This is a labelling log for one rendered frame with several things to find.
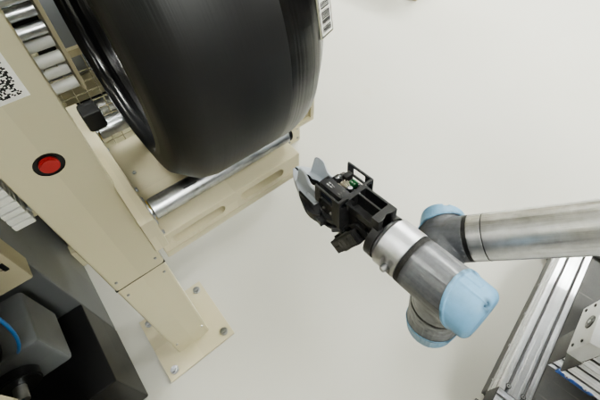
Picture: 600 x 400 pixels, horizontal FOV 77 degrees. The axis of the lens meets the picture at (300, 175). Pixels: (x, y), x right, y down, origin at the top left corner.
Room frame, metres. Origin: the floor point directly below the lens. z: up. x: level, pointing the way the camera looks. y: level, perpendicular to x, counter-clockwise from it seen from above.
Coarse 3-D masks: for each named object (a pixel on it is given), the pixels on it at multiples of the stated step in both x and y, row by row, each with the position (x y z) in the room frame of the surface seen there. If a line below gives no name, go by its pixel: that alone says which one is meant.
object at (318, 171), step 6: (318, 162) 0.40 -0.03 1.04; (306, 168) 0.42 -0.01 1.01; (312, 168) 0.41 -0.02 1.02; (318, 168) 0.40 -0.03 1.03; (324, 168) 0.39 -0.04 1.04; (312, 174) 0.40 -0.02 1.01; (318, 174) 0.40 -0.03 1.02; (324, 174) 0.39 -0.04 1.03; (330, 174) 0.38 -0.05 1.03; (312, 180) 0.39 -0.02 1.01; (318, 180) 0.39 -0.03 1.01
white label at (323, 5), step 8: (320, 0) 0.51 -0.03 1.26; (328, 0) 0.53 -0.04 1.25; (320, 8) 0.51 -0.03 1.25; (328, 8) 0.53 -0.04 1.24; (320, 16) 0.50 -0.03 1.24; (328, 16) 0.52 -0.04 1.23; (320, 24) 0.50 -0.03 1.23; (328, 24) 0.52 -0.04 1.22; (320, 32) 0.50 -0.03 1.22; (328, 32) 0.51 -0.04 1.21
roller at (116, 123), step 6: (114, 114) 0.65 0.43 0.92; (120, 114) 0.65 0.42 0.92; (108, 120) 0.63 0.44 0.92; (114, 120) 0.63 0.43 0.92; (120, 120) 0.64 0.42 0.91; (108, 126) 0.62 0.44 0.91; (114, 126) 0.62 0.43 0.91; (120, 126) 0.63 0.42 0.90; (126, 126) 0.64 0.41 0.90; (102, 132) 0.60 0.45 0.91; (108, 132) 0.61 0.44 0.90; (114, 132) 0.62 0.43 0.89
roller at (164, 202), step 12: (276, 144) 0.57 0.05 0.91; (252, 156) 0.53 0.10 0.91; (228, 168) 0.49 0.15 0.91; (240, 168) 0.50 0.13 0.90; (180, 180) 0.46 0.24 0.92; (192, 180) 0.45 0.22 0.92; (204, 180) 0.46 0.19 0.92; (216, 180) 0.47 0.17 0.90; (168, 192) 0.43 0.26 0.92; (180, 192) 0.43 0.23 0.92; (192, 192) 0.43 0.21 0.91; (156, 204) 0.40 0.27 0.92; (168, 204) 0.40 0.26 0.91; (180, 204) 0.41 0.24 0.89
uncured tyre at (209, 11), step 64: (64, 0) 0.70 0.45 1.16; (128, 0) 0.40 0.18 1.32; (192, 0) 0.41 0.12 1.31; (256, 0) 0.45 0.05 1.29; (128, 64) 0.39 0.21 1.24; (192, 64) 0.37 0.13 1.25; (256, 64) 0.42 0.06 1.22; (320, 64) 0.50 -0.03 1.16; (192, 128) 0.36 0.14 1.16; (256, 128) 0.41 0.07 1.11
